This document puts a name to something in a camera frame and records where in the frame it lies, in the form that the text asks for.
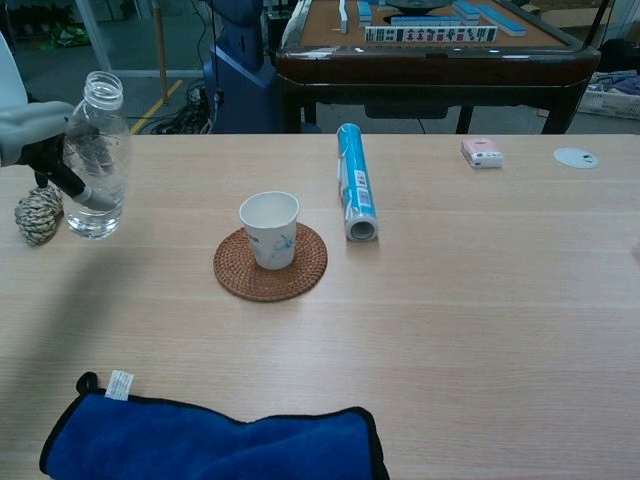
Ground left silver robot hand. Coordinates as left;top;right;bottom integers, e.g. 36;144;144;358
0;101;124;214

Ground clear plastic bottle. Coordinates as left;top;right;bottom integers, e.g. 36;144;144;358
63;70;134;241

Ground white paper cup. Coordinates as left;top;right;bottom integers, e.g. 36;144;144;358
238;191;301;272

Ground wooden pole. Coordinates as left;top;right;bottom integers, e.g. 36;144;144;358
155;0;170;107

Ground blue machine base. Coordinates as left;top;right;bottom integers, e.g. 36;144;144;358
201;0;322;135

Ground brown woven round coaster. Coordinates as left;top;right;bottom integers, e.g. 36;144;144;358
213;222;330;304

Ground blue wrapped bag roll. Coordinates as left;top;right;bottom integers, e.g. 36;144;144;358
335;123;380;243

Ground blue cloth with black trim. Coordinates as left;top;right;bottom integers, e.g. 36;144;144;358
38;370;392;480

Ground dark wooden mahjong table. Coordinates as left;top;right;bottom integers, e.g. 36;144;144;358
274;0;603;135

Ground blue backed mahjong tile row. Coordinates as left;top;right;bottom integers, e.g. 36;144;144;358
390;14;464;28
451;0;528;38

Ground white faced mahjong tile row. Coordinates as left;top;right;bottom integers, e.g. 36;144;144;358
364;25;500;44

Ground pink playing card box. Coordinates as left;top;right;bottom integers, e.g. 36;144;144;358
460;138;505;171

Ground white round lid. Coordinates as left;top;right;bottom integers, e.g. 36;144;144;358
552;146;601;170

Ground white plastic basket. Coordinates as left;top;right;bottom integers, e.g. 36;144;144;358
578;71;640;121

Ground beige black rope bundle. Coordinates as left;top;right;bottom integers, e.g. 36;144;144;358
13;184;66;248

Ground black floor cable bundle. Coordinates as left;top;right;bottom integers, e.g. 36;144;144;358
148;78;217;135

